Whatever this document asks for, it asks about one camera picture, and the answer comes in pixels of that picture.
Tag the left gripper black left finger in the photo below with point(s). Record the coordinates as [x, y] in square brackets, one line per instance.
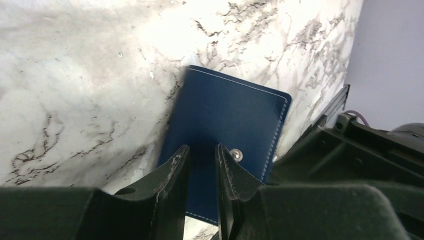
[152, 208]

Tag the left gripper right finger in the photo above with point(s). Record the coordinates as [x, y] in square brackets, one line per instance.
[250, 210]

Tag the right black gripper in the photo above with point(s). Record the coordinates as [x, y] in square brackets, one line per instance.
[353, 152]

